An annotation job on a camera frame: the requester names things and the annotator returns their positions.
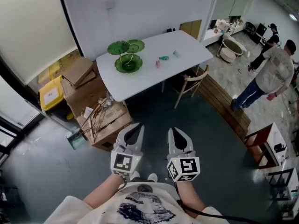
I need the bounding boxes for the person's left forearm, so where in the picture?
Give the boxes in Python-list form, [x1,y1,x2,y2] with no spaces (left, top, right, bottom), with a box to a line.
[83,174,126,210]

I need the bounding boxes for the black metal frame rack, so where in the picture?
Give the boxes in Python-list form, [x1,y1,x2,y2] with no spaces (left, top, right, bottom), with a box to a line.
[266,168,299,203]

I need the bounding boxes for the beige round tub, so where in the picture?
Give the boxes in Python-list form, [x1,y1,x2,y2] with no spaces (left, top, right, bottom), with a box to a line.
[221,38,243,56]

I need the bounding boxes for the grey-green dustpan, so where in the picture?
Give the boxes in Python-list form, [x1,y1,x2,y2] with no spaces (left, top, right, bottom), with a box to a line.
[66,127,87,150]

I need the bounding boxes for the person's white printed shirt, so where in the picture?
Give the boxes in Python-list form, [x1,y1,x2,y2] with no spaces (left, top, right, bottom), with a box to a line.
[44,182,231,224]

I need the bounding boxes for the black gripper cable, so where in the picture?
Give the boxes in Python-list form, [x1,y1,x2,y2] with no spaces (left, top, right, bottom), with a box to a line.
[177,199,257,224]

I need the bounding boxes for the person's right forearm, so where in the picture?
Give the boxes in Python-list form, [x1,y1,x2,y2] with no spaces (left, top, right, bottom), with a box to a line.
[174,180,207,219]

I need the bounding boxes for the wooden chair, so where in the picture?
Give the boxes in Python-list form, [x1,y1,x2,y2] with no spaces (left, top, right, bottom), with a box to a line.
[169,64,210,109]

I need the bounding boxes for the yellow plastic bin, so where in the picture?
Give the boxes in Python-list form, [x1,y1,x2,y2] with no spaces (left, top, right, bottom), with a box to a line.
[38,75,74,121]

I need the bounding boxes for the green three-tier glass dish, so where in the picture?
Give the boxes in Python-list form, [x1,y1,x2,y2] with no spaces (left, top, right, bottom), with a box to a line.
[107,39,143,74]

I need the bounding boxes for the plush toys on counter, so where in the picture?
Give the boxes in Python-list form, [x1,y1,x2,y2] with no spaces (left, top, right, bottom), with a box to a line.
[214,19,243,34]

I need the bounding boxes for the small beige round basket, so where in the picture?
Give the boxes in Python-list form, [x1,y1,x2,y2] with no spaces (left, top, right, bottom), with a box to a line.
[220,47,237,63]

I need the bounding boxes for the white appliance box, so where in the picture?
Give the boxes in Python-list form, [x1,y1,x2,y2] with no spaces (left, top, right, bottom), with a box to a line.
[266,122,288,168]

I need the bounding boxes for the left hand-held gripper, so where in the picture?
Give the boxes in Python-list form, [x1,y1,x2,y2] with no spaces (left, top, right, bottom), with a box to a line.
[110,122,144,178]

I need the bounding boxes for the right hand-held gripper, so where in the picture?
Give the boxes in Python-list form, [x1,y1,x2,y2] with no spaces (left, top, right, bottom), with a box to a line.
[166,127,200,182]

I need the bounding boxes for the wooden clothes hangers bundle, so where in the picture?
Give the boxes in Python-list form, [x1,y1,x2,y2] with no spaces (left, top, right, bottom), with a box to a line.
[79,97,110,144]

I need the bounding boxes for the red-brown side table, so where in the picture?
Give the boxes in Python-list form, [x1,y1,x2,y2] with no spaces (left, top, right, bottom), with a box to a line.
[244,122,280,170]

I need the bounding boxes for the leaning cardboard sheet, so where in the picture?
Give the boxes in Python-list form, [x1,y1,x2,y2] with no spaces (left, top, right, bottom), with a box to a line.
[179,19,202,41]

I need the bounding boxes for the flat cardboard box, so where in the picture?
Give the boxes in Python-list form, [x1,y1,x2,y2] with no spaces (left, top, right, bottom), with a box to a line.
[62,56,97,90]

